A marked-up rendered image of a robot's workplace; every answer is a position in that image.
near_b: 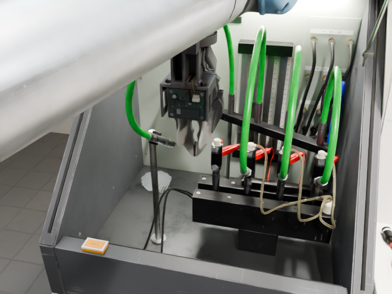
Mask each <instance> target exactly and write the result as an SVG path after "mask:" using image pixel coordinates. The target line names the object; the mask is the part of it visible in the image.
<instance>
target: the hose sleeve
mask: <svg viewBox="0 0 392 294"><path fill-rule="evenodd" d="M149 133H150V138H149V139H146V140H149V141H152V142H156V143H158V144H161V145H164V146H170V145H171V144H172V141H171V139H169V138H166V137H163V136H160V135H156V134H154V133H151V132H149Z"/></svg>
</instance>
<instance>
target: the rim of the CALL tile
mask: <svg viewBox="0 0 392 294"><path fill-rule="evenodd" d="M88 239H92V238H87V239H86V241H85V242H84V243H83V245H82V247H81V248H82V249H88V250H93V251H99V252H103V251H104V249H105V248H106V246H107V244H108V243H109V242H108V241H104V240H98V239H92V240H98V241H101V242H106V243H105V245H104V246H103V248H102V249H99V248H93V247H87V246H84V245H85V243H86V242H87V240H88Z"/></svg>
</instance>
